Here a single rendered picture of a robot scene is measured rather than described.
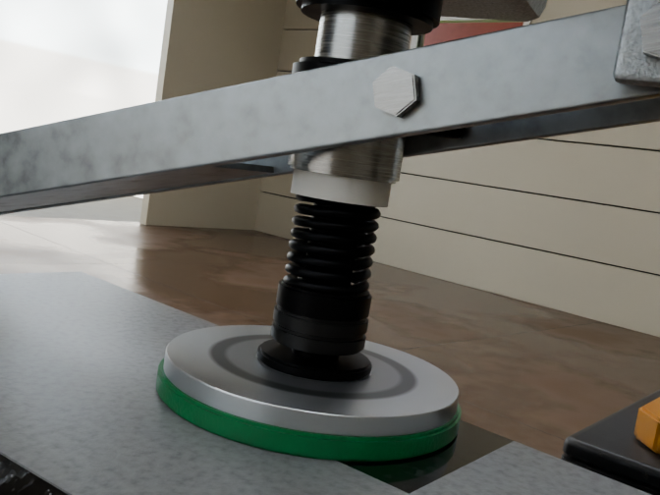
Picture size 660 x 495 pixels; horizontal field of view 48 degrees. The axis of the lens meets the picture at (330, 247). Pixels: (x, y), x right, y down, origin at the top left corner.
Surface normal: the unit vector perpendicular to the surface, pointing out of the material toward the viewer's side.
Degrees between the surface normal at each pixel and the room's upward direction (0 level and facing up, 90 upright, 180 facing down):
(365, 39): 90
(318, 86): 90
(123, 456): 0
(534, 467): 0
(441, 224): 90
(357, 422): 90
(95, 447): 0
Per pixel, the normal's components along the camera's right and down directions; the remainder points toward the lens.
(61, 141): -0.42, 0.04
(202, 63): 0.72, 0.19
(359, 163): 0.24, 0.15
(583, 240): -0.68, -0.02
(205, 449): 0.15, -0.98
